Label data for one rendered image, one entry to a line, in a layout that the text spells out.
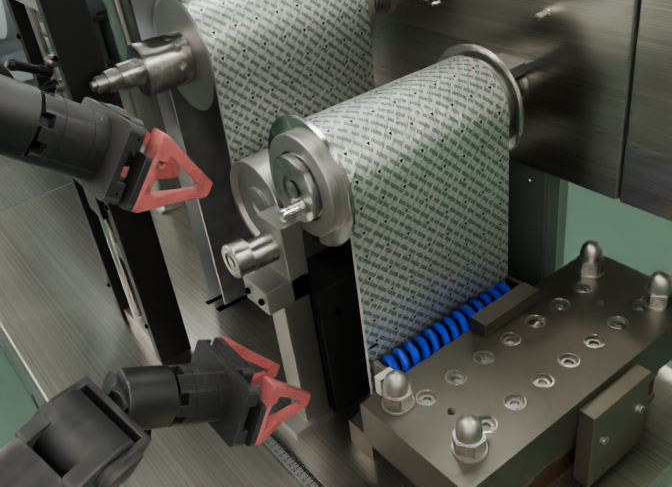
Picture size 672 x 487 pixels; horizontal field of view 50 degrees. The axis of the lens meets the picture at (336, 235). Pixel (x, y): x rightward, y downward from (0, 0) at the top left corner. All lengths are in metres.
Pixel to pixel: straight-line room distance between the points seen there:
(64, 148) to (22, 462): 0.24
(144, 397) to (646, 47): 0.60
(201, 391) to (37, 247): 0.87
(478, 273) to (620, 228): 2.09
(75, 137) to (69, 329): 0.71
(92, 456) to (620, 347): 0.57
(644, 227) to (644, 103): 2.17
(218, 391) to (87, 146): 0.26
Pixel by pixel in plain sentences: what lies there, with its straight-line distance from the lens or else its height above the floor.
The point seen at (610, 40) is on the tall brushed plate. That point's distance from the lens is 0.86.
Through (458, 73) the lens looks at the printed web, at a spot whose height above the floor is 1.31.
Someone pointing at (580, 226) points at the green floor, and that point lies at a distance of 2.98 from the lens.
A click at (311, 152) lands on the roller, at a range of 0.71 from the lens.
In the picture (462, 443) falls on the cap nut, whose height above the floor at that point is 1.05.
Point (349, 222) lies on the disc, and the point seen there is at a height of 1.23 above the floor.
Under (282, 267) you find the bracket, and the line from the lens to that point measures 0.81.
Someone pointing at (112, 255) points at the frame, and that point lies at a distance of 1.13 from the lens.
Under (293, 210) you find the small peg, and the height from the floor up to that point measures 1.24.
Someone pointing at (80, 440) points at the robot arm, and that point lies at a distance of 0.62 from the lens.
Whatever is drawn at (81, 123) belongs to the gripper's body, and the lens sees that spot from 0.59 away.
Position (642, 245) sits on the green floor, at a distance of 2.91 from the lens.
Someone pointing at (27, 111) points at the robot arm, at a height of 1.43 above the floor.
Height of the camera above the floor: 1.61
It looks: 33 degrees down
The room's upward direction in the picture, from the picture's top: 8 degrees counter-clockwise
